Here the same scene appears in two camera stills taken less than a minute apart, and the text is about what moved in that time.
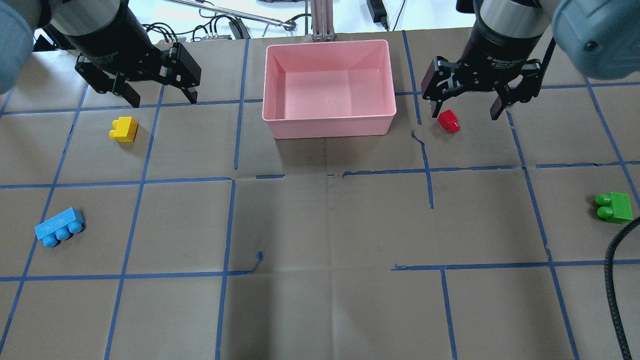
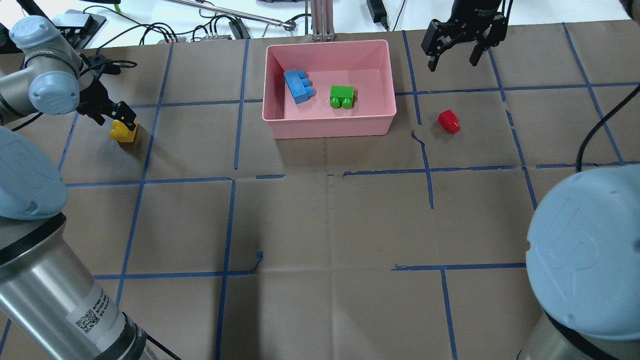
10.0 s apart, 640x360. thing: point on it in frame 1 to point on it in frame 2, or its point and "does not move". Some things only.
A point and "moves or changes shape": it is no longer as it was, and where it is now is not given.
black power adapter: x=378 y=12 does not move
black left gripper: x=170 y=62 to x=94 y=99
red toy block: x=448 y=120 does not move
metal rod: x=238 y=12 does not move
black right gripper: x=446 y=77 to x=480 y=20
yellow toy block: x=125 y=129 does not move
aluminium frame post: x=322 y=20 does not move
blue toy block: x=59 y=227 moves or changes shape
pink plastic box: x=328 y=89 does not move
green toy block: x=614 y=207 to x=341 y=96
